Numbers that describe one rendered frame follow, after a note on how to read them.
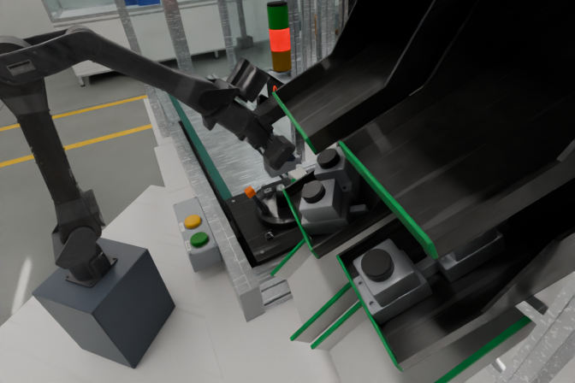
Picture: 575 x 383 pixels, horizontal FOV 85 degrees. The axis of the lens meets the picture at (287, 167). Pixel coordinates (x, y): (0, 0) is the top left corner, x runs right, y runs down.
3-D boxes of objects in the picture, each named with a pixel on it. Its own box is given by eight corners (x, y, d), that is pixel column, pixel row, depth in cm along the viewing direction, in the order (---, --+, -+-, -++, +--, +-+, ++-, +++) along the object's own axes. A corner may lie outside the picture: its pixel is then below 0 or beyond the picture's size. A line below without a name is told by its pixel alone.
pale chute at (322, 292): (310, 344, 51) (290, 340, 49) (287, 279, 62) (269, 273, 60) (440, 226, 44) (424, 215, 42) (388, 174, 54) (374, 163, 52)
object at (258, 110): (252, 120, 61) (273, 93, 61) (240, 109, 67) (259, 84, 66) (274, 135, 65) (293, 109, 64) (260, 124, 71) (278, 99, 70)
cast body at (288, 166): (271, 179, 71) (267, 152, 67) (263, 169, 74) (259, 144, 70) (304, 166, 74) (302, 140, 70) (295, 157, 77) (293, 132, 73)
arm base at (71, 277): (64, 279, 57) (47, 258, 53) (92, 252, 62) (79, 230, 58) (93, 289, 55) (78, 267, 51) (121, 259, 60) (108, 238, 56)
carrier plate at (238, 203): (257, 268, 69) (257, 262, 68) (225, 204, 87) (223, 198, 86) (348, 226, 77) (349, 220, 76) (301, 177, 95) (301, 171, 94)
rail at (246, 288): (246, 322, 68) (238, 292, 62) (174, 144, 135) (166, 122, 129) (269, 310, 70) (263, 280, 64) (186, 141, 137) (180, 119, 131)
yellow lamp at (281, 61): (277, 73, 80) (275, 53, 77) (269, 67, 83) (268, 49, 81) (295, 68, 81) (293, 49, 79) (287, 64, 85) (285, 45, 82)
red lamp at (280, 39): (275, 52, 77) (274, 31, 74) (268, 49, 81) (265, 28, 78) (293, 49, 78) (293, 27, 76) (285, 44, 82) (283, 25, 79)
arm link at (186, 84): (-13, 77, 36) (18, -13, 34) (-9, 62, 41) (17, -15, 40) (205, 146, 56) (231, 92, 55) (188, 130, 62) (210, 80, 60)
